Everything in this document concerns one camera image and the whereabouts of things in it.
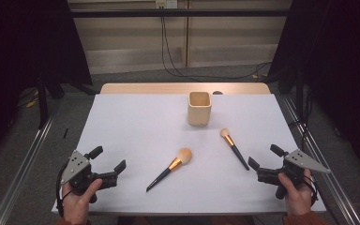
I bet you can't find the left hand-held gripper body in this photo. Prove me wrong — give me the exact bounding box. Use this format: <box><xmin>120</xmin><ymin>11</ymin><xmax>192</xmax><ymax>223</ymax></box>
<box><xmin>60</xmin><ymin>149</ymin><xmax>120</xmax><ymax>204</ymax></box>

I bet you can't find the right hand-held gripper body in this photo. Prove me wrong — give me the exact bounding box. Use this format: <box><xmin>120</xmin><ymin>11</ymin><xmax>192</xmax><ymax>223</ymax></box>
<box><xmin>256</xmin><ymin>149</ymin><xmax>332</xmax><ymax>201</ymax></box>

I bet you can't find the small makeup brush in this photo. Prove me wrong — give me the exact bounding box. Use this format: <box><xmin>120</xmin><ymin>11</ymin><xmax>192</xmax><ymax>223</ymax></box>
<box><xmin>219</xmin><ymin>127</ymin><xmax>250</xmax><ymax>172</ymax></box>

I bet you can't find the large makeup brush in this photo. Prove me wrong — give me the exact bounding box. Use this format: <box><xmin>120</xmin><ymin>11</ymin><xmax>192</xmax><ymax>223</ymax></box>
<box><xmin>145</xmin><ymin>147</ymin><xmax>193</xmax><ymax>192</ymax></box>

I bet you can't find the beige square brush holder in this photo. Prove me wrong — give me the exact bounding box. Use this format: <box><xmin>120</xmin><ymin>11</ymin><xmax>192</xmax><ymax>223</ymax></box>
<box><xmin>187</xmin><ymin>91</ymin><xmax>213</xmax><ymax>128</ymax></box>

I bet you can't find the person's right hand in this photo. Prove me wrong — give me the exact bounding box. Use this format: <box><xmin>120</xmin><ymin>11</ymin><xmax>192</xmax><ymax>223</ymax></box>
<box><xmin>277</xmin><ymin>170</ymin><xmax>314</xmax><ymax>217</ymax></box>

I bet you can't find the person's left hand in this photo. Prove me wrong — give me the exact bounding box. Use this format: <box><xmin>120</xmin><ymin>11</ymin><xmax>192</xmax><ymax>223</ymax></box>
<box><xmin>61</xmin><ymin>178</ymin><xmax>103</xmax><ymax>225</ymax></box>

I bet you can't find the white table mat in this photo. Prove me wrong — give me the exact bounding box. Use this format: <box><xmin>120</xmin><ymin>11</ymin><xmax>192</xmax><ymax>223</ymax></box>
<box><xmin>51</xmin><ymin>93</ymin><xmax>326</xmax><ymax>216</ymax></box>

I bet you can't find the black metal stand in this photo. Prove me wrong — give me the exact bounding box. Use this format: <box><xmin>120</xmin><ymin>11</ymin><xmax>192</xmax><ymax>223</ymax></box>
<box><xmin>37</xmin><ymin>73</ymin><xmax>51</xmax><ymax>129</ymax></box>

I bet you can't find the yellow tape strip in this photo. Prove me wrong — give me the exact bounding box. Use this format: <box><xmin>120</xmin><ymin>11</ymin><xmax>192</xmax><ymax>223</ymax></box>
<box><xmin>25</xmin><ymin>89</ymin><xmax>40</xmax><ymax>109</ymax></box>

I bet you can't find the wooden table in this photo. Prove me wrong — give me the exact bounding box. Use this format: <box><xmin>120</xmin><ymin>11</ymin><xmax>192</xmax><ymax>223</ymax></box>
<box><xmin>99</xmin><ymin>82</ymin><xmax>272</xmax><ymax>96</ymax></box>

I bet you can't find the black curtain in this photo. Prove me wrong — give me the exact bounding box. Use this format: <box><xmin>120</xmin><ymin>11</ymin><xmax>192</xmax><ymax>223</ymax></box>
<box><xmin>0</xmin><ymin>0</ymin><xmax>94</xmax><ymax>167</ymax></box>
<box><xmin>266</xmin><ymin>0</ymin><xmax>360</xmax><ymax>180</ymax></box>

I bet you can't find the black horizontal bar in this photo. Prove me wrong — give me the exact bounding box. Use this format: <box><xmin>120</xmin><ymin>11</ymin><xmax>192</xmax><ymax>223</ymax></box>
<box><xmin>69</xmin><ymin>8</ymin><xmax>293</xmax><ymax>19</ymax></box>

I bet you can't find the left hand-held gripper black cable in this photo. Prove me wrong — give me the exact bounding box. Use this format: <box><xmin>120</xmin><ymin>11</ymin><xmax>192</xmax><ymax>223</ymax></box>
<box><xmin>55</xmin><ymin>161</ymin><xmax>73</xmax><ymax>218</ymax></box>

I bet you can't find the hand-held gripper black cable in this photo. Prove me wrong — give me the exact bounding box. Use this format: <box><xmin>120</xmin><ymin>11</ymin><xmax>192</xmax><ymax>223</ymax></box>
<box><xmin>303</xmin><ymin>174</ymin><xmax>320</xmax><ymax>207</ymax></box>
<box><xmin>55</xmin><ymin>161</ymin><xmax>73</xmax><ymax>218</ymax></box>

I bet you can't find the black floor cable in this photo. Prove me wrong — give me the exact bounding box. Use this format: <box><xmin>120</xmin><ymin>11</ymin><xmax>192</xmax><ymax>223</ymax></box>
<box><xmin>288</xmin><ymin>90</ymin><xmax>314</xmax><ymax>152</ymax></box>

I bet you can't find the right hand-held gripper black cable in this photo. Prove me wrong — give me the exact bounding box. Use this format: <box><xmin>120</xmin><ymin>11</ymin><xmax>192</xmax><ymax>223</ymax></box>
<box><xmin>303</xmin><ymin>174</ymin><xmax>320</xmax><ymax>207</ymax></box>

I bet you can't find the aluminium floor rail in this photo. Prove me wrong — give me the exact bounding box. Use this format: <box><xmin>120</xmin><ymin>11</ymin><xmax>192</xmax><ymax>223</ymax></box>
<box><xmin>282</xmin><ymin>95</ymin><xmax>360</xmax><ymax>225</ymax></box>
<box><xmin>0</xmin><ymin>101</ymin><xmax>61</xmax><ymax>225</ymax></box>

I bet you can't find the black wall cable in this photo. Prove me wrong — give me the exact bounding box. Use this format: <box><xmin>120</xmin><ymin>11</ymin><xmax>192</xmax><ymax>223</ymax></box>
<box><xmin>160</xmin><ymin>7</ymin><xmax>274</xmax><ymax>81</ymax></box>
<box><xmin>162</xmin><ymin>7</ymin><xmax>263</xmax><ymax>79</ymax></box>

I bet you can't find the white wall socket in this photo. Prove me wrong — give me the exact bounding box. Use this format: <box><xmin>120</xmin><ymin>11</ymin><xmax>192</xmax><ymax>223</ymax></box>
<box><xmin>155</xmin><ymin>0</ymin><xmax>179</xmax><ymax>9</ymax></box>

